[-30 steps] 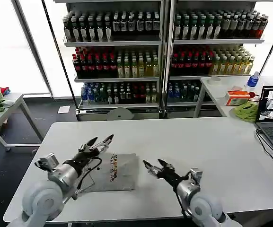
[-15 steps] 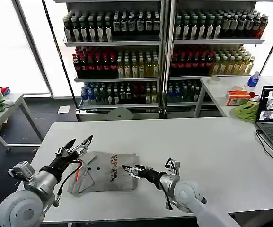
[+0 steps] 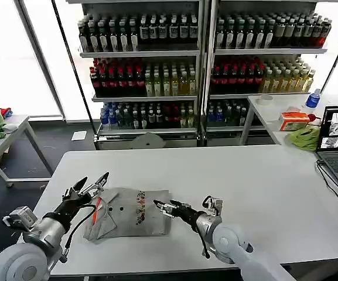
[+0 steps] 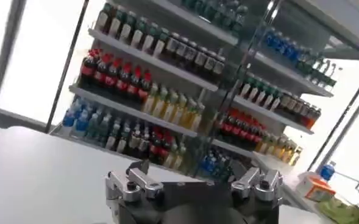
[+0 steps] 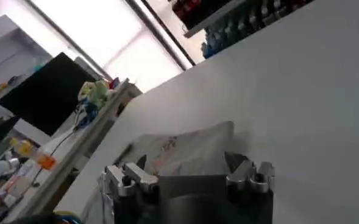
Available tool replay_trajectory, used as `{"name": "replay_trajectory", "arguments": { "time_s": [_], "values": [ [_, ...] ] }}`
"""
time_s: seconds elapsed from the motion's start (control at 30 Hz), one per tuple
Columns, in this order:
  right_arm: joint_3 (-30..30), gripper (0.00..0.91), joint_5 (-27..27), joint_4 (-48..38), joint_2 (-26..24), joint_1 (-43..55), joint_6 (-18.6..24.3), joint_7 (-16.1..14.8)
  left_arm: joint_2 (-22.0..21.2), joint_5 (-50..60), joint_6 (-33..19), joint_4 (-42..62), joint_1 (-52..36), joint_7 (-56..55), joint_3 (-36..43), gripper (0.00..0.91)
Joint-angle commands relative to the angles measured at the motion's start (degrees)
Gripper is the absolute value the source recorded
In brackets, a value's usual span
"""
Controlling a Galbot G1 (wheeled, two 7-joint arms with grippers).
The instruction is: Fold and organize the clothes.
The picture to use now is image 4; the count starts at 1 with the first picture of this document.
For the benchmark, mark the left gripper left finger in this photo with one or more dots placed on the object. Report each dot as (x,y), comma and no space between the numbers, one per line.
(136,182)

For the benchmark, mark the light green cloth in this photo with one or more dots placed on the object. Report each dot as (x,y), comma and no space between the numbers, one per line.
(340,211)

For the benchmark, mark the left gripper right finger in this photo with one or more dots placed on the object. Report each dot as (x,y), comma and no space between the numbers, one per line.
(261,184)

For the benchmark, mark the blue water bottle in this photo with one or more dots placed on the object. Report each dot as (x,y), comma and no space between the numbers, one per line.
(327,171)

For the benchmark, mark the orange cardboard box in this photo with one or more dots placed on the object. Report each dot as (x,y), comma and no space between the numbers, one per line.
(317,188)

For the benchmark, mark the white desk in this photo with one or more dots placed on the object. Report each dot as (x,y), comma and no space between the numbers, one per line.
(292,179)

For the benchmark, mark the shelf rack with bottles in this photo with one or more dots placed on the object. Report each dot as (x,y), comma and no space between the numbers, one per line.
(142,91)
(273,100)

